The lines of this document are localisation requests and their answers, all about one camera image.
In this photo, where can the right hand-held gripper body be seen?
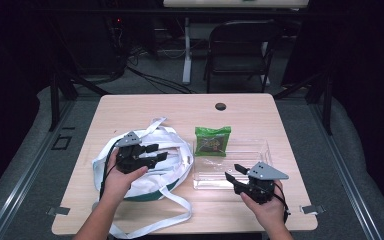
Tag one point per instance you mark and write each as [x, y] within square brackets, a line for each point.
[260, 190]

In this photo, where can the black folding chair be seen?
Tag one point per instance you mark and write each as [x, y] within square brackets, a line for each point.
[240, 43]

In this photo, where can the white tote bag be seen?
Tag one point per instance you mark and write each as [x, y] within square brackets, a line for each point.
[173, 146]

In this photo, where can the person's right hand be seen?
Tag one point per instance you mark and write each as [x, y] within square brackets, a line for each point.
[268, 213]

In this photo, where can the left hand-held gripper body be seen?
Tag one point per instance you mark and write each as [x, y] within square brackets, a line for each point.
[130, 160]

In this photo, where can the clear plastic tray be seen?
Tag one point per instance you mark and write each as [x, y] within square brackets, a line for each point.
[246, 156]

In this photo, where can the aluminium floor rail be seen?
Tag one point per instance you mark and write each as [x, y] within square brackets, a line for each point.
[346, 176]
[23, 176]

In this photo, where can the white desk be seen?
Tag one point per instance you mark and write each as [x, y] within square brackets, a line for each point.
[233, 3]

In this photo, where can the metal table clip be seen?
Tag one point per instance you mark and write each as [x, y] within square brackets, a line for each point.
[312, 209]
[58, 211]

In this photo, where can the green snack packet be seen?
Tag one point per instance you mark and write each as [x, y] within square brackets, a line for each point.
[212, 141]

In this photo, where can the person's left hand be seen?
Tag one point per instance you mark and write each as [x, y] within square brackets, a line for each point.
[118, 185]

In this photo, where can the black metal stand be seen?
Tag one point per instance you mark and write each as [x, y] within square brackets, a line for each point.
[328, 103]
[55, 100]

